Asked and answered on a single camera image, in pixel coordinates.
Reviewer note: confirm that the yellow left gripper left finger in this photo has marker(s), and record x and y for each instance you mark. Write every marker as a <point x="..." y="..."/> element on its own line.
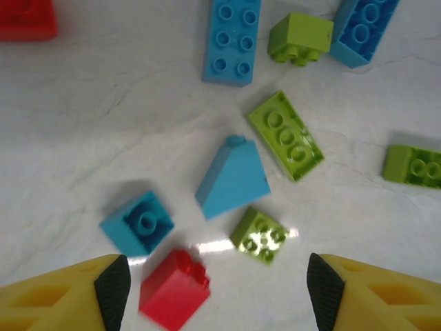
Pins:
<point x="51" y="303"/>

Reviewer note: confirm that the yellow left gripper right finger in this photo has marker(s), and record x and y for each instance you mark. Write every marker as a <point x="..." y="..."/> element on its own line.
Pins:
<point x="386" y="303"/>

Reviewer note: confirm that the small red lego brick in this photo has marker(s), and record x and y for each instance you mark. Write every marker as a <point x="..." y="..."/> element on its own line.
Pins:
<point x="27" y="17"/>
<point x="172" y="293"/>

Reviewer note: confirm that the small green lego brick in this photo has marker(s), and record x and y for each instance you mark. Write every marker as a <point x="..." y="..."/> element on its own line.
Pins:
<point x="260" y="236"/>
<point x="303" y="32"/>

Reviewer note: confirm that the blue sloped lego brick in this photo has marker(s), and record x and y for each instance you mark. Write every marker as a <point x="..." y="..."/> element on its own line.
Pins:
<point x="234" y="182"/>

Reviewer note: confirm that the long blue lego brick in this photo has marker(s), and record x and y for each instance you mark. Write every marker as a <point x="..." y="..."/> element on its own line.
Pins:
<point x="231" y="41"/>

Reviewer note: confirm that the small blue lego brick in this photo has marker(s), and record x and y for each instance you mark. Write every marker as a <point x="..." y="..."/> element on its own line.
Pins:
<point x="138" y="224"/>

